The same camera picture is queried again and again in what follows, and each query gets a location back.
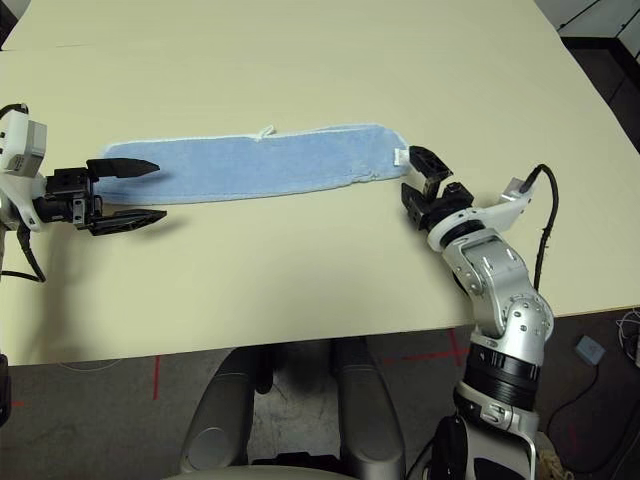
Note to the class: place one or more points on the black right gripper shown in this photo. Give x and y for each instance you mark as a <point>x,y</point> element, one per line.
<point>450,200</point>

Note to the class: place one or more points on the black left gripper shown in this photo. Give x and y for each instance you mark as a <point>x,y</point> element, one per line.
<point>65,197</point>

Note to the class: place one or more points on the light blue towel white trim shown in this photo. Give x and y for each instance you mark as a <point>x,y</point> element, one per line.
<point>250,165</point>

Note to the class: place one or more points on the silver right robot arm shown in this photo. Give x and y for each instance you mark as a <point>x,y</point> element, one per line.
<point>500,300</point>

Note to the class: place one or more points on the black cabinet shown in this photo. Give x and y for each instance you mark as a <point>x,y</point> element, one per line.
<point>600,65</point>

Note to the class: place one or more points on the small grey floor box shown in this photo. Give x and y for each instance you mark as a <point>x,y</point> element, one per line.
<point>590,350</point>

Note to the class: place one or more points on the grey robot torso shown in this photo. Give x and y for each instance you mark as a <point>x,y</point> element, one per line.
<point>250,467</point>

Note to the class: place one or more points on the white sneaker shoe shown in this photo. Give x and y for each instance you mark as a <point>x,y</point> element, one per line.
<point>552,465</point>

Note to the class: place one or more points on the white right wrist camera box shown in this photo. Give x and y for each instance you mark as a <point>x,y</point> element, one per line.
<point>500,212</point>

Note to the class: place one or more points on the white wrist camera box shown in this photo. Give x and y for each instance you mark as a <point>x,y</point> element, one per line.
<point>17,140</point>
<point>500,212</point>

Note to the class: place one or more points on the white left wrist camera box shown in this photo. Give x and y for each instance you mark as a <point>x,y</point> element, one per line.
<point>17,140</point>

